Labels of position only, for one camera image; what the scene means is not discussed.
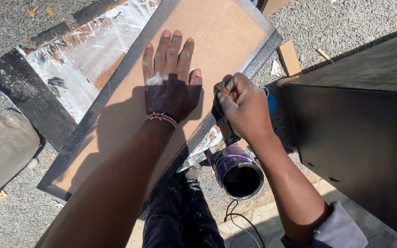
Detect purple paint can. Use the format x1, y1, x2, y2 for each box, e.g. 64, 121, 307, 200
207, 144, 265, 201

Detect person's left hand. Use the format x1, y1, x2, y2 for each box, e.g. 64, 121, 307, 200
142, 30, 203, 123

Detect white paint-smeared board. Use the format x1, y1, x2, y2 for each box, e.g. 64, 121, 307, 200
0, 0, 225, 173

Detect black painted cabinet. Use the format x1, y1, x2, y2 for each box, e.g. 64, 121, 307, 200
276, 27, 397, 242

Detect paintbrush with orange handle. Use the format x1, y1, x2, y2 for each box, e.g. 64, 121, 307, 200
212, 81, 241, 147

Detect red green beaded bracelet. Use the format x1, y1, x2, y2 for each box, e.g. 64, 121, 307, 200
145, 111, 179, 131

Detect blue plastic lid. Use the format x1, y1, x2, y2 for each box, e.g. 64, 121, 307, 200
261, 86, 278, 116

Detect black cable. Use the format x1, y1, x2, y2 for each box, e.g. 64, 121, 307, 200
223, 199, 267, 248

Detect person's grey sleeve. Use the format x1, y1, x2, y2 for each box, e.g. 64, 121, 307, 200
281, 201, 370, 248

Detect person's dark paint-stained trousers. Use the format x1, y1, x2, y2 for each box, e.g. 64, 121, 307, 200
142, 172, 227, 248

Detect flat wooden block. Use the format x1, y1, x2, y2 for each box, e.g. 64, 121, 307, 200
277, 40, 303, 77

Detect brown cardboard piece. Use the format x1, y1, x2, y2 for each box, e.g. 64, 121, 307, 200
260, 0, 292, 18

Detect white paper scrap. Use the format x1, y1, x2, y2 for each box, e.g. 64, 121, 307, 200
270, 60, 284, 78

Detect grey sack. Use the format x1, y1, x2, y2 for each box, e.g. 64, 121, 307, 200
0, 109, 41, 213

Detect brown board with black edges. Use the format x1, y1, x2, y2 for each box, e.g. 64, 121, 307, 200
37, 0, 284, 211

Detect person's right hand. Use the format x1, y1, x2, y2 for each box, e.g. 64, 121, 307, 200
213, 72, 275, 144

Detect thin wooden stick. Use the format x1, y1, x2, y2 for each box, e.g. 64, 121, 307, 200
317, 48, 335, 64

